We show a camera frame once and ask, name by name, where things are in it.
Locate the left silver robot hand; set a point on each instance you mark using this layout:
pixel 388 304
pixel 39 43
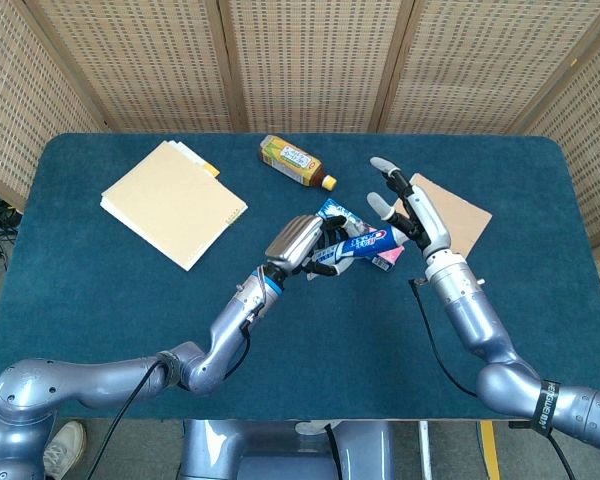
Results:
pixel 295 242

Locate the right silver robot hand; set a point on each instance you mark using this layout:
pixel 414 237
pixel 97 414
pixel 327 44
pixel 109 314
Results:
pixel 430 225

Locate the blue and white toothpaste tube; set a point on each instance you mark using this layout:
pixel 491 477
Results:
pixel 370 244

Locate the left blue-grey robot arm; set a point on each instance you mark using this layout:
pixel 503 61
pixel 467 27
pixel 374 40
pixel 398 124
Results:
pixel 105 380

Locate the brown spiral notebook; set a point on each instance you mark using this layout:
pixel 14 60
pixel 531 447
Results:
pixel 460 215

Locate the blue and pink cookie box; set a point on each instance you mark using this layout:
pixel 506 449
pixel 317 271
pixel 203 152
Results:
pixel 336 207

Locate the tea bottle with yellow cap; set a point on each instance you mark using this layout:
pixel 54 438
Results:
pixel 292 160

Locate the blue table cloth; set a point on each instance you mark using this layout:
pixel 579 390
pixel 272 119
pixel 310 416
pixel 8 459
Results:
pixel 355 340

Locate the beige file folder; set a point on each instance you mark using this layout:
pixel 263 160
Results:
pixel 172 205

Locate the woven folding screen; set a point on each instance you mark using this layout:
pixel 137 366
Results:
pixel 310 60

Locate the blue-grey robot torso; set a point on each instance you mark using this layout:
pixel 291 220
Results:
pixel 270 452

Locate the white table leg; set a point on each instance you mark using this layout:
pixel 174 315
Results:
pixel 425 450

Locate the white sneaker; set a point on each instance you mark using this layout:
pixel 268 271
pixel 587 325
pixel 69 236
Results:
pixel 67 445

